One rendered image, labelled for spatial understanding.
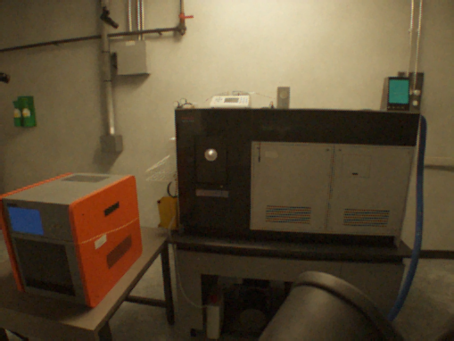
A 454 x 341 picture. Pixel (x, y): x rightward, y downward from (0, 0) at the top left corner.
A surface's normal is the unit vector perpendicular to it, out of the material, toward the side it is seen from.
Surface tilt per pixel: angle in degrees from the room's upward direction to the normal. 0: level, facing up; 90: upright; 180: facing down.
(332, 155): 90
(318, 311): 23
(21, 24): 90
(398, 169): 90
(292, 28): 90
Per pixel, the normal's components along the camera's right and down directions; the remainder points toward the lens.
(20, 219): -0.15, 0.22
